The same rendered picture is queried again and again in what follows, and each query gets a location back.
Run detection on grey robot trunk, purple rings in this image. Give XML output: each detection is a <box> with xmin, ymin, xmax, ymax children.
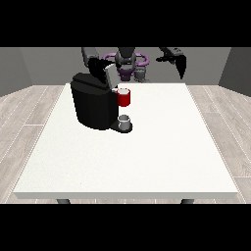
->
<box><xmin>102</xmin><ymin>47</ymin><xmax>151</xmax><ymax>82</ymax></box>

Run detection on small grey coffee pod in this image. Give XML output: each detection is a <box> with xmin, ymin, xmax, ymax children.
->
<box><xmin>133</xmin><ymin>67</ymin><xmax>147</xmax><ymax>82</ymax></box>

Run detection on pale grey machine lid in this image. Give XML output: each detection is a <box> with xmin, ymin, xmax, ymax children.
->
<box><xmin>103</xmin><ymin>63</ymin><xmax>118</xmax><ymax>90</ymax></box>

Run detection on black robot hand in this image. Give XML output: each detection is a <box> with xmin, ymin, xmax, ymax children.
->
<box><xmin>87</xmin><ymin>57</ymin><xmax>109</xmax><ymax>85</ymax></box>
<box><xmin>155</xmin><ymin>52</ymin><xmax>188</xmax><ymax>80</ymax></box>

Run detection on small grey cup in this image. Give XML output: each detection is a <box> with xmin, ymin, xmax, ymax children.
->
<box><xmin>118</xmin><ymin>114</ymin><xmax>131</xmax><ymax>130</ymax></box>

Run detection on red pod holder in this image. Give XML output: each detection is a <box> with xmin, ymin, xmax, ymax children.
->
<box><xmin>116</xmin><ymin>87</ymin><xmax>131</xmax><ymax>108</ymax></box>

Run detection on black coffee machine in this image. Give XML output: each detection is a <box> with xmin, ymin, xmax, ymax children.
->
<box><xmin>70</xmin><ymin>72</ymin><xmax>133</xmax><ymax>133</ymax></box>

